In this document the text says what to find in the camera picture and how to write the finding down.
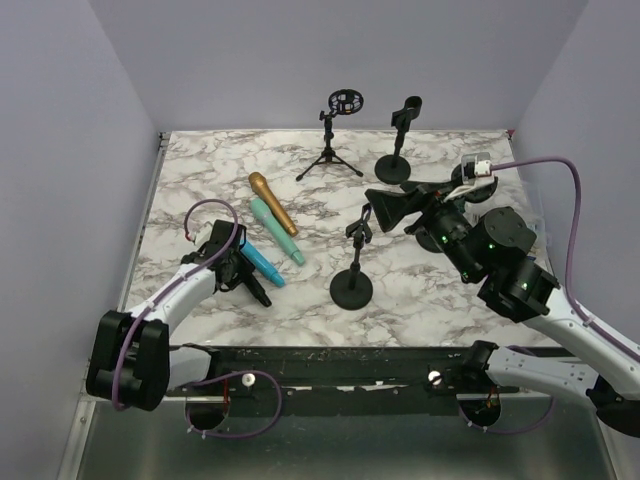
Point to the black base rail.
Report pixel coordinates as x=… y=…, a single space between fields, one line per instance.
x=344 y=381

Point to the black round-base clip stand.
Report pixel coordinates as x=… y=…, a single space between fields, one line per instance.
x=394 y=169

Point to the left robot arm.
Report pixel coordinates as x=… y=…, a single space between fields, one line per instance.
x=132 y=363

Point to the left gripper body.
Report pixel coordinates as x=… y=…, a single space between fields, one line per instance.
x=242 y=266

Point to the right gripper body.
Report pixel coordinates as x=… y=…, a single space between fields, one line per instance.
x=447 y=225

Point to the gold microphone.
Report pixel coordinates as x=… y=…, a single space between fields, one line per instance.
x=260 y=186

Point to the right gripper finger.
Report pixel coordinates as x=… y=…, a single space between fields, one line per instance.
x=390 y=208
x=436 y=189

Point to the clear plastic screw box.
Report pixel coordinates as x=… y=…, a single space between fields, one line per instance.
x=533 y=215

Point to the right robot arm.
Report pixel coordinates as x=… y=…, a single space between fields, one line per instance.
x=494 y=254

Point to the mint green microphone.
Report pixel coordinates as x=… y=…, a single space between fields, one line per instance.
x=263 y=214

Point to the black tripod mic stand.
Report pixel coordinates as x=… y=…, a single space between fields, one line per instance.
x=342 y=102

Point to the black microphone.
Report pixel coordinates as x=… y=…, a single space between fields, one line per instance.
x=256 y=290

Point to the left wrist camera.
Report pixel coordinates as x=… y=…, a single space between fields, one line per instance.
x=203 y=235

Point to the blue microphone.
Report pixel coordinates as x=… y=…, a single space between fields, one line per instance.
x=268 y=270

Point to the black round-base shock-mount stand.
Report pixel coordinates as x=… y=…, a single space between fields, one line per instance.
x=477 y=196

